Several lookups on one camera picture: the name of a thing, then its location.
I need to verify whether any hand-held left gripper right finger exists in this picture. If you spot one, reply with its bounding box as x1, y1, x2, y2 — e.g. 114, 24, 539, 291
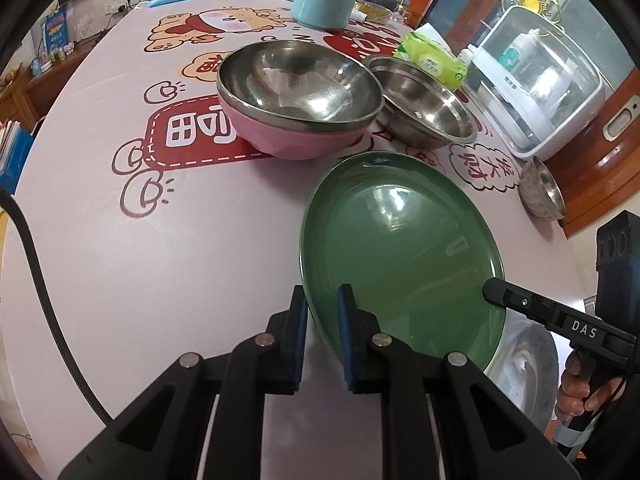
336, 284, 581, 480

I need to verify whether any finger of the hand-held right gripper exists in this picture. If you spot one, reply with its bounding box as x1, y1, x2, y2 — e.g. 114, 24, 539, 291
483, 278, 563, 323

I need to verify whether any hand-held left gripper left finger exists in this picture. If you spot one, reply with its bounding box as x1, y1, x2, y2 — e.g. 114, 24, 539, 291
57, 285, 309, 480

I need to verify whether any small steel bowl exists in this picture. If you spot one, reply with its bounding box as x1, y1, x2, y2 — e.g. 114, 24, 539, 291
517, 156, 566, 222

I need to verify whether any green plate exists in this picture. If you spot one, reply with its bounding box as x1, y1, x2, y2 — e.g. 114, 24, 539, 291
299, 150, 507, 374

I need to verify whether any person's right hand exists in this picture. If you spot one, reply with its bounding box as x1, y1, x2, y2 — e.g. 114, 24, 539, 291
554, 355, 592, 423

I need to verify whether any pale patterned plate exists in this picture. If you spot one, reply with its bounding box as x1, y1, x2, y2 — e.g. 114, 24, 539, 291
482, 322, 560, 428

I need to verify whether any white sterilizer cabinet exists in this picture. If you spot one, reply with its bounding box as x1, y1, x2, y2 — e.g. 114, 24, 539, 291
457, 4, 604, 162

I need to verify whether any pink steel bowl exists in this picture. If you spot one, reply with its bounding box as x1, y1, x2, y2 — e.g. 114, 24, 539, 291
216, 40, 385, 161

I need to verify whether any wide steel bowl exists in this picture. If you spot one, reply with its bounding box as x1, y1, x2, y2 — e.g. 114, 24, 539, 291
361, 55, 479, 149

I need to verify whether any white bottle with green label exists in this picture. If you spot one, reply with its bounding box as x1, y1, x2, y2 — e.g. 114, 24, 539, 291
500, 27, 543, 73

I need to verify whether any green tissue pack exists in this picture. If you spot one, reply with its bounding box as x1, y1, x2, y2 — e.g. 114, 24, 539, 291
392, 24, 469, 90

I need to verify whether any round yellow tin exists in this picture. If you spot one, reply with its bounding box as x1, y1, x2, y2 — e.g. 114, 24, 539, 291
357, 2, 393, 23

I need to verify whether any blue plastic stool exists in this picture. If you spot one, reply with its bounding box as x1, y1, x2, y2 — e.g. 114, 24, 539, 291
0, 132, 36, 193

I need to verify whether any stack of books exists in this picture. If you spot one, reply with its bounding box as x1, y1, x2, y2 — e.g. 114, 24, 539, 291
0, 120, 23, 161

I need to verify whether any wooden television cabinet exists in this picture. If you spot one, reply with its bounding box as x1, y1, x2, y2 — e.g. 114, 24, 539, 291
0, 35, 101, 131

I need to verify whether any blue printed box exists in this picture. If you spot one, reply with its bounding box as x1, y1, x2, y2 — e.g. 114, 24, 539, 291
40, 7, 71, 53

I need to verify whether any silver door handle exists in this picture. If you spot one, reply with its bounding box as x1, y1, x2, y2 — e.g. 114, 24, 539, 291
605, 102, 640, 142

